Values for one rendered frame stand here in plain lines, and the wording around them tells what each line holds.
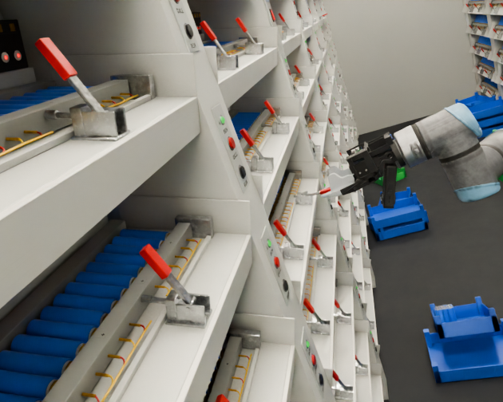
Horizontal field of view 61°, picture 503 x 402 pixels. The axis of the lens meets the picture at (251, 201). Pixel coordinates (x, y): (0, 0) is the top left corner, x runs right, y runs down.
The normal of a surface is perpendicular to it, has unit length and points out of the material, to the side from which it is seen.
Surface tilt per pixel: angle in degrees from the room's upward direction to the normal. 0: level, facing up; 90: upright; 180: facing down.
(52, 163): 18
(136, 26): 90
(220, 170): 90
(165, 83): 90
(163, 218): 90
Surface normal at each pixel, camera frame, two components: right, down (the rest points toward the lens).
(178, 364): -0.04, -0.91
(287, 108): -0.19, 0.41
